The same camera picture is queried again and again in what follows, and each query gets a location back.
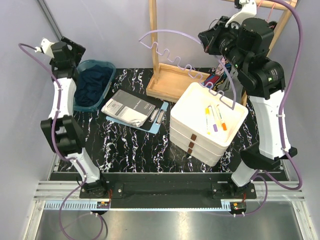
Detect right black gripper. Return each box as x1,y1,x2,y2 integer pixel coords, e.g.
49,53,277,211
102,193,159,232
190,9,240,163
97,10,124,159
198,15,249,73

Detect navy blue mesh shorts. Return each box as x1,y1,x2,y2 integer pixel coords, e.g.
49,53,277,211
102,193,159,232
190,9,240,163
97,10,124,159
74,64,113,107

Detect lavender plastic hanger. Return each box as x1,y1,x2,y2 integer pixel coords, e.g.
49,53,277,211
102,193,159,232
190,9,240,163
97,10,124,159
138,29,237,111

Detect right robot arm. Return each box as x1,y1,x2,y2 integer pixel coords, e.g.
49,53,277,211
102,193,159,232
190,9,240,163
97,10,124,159
198,16,298,199

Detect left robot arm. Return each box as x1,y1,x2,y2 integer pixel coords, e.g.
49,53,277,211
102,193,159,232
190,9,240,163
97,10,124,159
37,37,108,198

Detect colourful comic print shorts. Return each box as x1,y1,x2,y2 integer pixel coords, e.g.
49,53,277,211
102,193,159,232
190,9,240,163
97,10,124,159
202,57,232,92

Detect teal plastic bin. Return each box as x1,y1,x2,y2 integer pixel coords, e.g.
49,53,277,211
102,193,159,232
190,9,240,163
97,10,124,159
73,59,116,112

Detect wooden clothes rack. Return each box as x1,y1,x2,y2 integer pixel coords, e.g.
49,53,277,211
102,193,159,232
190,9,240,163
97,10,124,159
146,0,292,103

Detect yellow cap marker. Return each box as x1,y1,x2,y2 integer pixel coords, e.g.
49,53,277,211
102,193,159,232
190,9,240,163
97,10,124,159
205,107,211,135

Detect grey spiral notebook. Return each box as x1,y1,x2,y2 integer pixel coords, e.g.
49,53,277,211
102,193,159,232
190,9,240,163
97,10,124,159
101,89,156,127

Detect white stacked trays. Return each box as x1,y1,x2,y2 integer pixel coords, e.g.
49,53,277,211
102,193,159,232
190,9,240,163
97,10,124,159
169,82,248,167

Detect orange cap marker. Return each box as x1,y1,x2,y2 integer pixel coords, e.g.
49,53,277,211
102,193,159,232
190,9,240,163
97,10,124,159
216,104,227,131

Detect purple cap marker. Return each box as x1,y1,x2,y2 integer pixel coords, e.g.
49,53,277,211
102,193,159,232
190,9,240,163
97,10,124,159
211,106,220,132

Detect black marbled table mat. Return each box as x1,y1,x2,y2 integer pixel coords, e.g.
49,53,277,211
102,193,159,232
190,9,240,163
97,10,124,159
50,67,283,174

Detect blue clipboard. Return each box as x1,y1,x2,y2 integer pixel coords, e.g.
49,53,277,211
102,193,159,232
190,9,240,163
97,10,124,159
106,101,169,135

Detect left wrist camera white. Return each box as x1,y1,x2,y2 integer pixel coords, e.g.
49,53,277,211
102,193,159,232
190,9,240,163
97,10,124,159
34,38,55,59

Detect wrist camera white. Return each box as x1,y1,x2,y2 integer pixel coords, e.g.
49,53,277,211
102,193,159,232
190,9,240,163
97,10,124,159
225,0,257,28
34,38,55,59

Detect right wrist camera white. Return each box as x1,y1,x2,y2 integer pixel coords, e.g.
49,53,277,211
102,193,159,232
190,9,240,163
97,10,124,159
225,0,257,28

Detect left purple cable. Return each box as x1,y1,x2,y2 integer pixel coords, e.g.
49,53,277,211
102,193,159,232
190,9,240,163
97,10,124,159
17,42,108,240

